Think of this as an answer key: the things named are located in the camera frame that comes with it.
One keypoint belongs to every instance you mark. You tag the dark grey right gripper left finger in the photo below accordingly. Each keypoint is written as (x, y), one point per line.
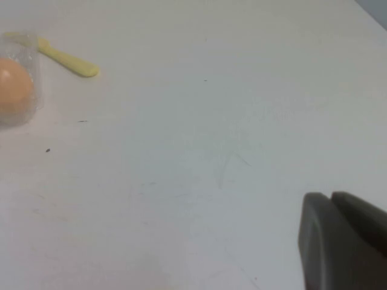
(326, 247)

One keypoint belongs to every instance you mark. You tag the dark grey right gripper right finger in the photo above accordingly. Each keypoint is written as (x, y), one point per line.
(362, 214)

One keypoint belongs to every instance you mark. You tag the clear plastic egg box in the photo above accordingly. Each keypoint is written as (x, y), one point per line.
(34, 57)

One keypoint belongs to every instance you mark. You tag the brown egg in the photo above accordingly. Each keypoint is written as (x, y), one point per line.
(13, 86)

